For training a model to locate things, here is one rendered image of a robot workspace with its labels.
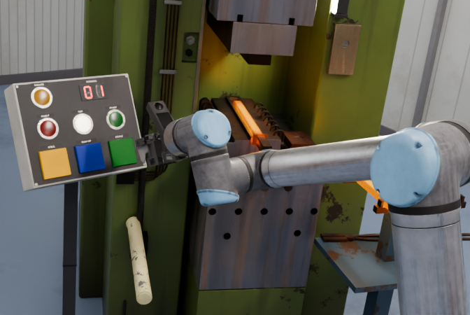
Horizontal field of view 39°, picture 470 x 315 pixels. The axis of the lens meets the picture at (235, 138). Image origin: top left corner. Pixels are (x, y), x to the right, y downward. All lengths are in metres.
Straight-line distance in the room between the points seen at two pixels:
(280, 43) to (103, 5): 0.77
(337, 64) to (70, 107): 0.90
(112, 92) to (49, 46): 3.96
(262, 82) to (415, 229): 1.58
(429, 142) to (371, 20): 1.25
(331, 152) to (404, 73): 3.86
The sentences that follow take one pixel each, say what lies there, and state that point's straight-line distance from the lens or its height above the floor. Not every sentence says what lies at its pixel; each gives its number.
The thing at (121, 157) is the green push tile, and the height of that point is 1.00.
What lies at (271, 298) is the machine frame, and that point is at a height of 0.43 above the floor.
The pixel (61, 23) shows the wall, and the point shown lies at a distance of 5.88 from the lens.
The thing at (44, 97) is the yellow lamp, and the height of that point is 1.16.
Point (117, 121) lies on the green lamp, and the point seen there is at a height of 1.09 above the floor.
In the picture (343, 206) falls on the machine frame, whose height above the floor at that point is 0.68.
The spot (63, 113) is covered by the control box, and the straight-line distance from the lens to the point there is 1.86.
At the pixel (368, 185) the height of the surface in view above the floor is 0.92.
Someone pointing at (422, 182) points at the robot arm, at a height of 1.36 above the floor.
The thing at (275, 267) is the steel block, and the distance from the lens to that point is 2.31.
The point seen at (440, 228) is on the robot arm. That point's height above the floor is 1.28.
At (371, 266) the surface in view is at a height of 0.65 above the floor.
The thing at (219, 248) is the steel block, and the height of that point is 0.63.
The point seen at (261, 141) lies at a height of 1.01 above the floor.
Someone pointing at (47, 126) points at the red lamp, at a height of 1.10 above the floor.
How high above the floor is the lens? 1.75
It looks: 21 degrees down
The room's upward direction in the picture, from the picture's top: 6 degrees clockwise
